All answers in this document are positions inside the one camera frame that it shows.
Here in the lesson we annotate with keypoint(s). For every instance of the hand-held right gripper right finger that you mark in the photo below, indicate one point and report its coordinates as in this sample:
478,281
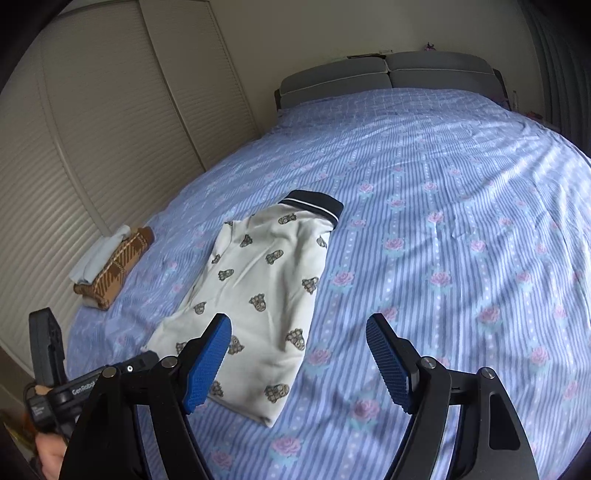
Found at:
388,364

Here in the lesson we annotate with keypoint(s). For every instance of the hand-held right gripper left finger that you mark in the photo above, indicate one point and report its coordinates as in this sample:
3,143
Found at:
205,369

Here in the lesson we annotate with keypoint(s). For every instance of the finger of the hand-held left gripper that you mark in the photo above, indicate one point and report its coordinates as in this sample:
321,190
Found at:
138,362

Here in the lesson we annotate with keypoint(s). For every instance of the cream printed polo shirt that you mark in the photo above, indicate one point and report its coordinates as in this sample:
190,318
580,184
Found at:
263,295

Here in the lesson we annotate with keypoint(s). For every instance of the person's left hand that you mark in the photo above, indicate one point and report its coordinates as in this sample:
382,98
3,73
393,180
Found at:
51,454

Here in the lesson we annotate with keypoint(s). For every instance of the brown plaid folded cloth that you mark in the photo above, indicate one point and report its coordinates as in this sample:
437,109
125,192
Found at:
120,267

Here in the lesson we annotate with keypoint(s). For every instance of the light blue folded cloth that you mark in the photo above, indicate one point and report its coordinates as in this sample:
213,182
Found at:
99,254

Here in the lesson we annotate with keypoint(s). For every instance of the blue floral striped bed sheet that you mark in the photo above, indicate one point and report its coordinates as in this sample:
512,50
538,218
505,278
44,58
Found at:
438,230

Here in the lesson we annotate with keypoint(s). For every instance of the beige louvered wardrobe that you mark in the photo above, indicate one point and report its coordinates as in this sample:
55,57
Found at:
92,115

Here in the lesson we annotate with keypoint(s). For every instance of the grey padded bed headboard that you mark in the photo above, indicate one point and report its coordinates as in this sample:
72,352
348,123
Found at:
392,74

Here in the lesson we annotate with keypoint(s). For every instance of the dark flat object on headboard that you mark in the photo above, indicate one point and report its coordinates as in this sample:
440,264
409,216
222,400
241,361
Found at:
364,56

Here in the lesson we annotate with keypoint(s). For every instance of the small purple ornament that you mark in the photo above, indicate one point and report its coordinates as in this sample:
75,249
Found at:
429,45

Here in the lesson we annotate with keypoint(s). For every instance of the grey-green curtain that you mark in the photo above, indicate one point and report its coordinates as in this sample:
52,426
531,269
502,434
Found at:
563,69

